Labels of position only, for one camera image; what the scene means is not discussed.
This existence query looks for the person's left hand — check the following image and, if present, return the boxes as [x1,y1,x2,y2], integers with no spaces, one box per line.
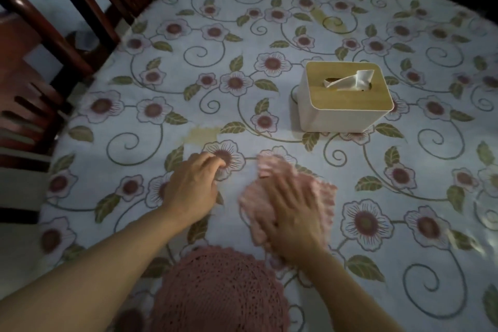
[161,151,228,224]

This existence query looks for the person's right hand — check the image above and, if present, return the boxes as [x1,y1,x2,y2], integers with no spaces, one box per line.
[258,172,332,263]

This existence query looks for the pink fluffy cleaning cloth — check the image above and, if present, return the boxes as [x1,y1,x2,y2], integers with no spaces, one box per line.
[238,154,338,271]

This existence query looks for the person's right forearm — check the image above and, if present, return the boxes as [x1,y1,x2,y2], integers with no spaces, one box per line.
[290,247,407,332]

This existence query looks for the person's left forearm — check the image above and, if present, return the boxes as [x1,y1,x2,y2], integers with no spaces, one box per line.
[0,205,187,332]

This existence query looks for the white tissue box wooden lid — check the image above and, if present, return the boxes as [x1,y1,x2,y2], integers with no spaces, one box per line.
[297,61,395,134]

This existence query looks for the pink crochet garment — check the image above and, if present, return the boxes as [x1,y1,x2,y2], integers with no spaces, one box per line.
[150,245,292,332]

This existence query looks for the white tissue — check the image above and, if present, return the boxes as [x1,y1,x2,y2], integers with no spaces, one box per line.
[324,69,375,92]

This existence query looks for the white floral tablecloth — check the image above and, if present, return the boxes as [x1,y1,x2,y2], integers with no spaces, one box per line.
[37,0,498,332]

